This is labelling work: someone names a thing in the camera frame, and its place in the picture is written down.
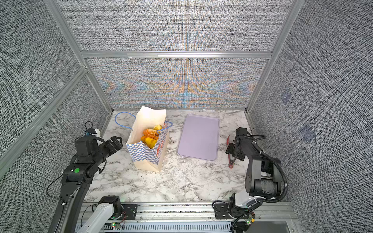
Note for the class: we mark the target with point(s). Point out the round orange bun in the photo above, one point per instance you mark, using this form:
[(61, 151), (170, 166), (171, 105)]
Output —
[(150, 142)]

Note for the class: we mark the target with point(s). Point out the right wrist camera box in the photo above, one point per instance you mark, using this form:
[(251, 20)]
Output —
[(241, 132)]

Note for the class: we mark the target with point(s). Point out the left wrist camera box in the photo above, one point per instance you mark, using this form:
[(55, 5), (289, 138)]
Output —
[(88, 143)]

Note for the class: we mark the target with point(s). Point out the brown glazed bread roll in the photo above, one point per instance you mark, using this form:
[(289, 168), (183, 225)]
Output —
[(151, 133)]

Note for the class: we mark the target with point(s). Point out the lavender plastic tray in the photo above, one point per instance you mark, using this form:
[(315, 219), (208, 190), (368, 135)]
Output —
[(199, 138)]

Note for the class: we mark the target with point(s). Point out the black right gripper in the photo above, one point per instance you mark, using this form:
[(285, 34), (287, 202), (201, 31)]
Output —
[(229, 150)]

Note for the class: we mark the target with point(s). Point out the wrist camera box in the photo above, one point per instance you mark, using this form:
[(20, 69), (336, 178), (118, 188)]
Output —
[(241, 132), (88, 143)]

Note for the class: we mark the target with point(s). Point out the red metal tongs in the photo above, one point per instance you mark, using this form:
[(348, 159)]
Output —
[(231, 159)]

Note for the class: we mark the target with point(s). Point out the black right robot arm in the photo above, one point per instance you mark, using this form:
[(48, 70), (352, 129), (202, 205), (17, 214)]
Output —
[(265, 180)]

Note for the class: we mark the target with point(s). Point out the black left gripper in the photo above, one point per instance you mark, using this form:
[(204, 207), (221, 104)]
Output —
[(118, 144)]

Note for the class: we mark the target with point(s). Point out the checkered paper bag blue handles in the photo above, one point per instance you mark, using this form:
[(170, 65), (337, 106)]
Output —
[(142, 156)]

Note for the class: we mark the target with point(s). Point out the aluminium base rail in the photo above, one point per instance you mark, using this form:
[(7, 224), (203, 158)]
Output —
[(168, 217)]

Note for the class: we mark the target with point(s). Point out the ridged yellow bread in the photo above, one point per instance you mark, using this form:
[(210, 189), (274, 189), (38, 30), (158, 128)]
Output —
[(158, 127)]

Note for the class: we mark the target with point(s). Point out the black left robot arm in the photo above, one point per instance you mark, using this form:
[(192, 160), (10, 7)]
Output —
[(75, 183)]

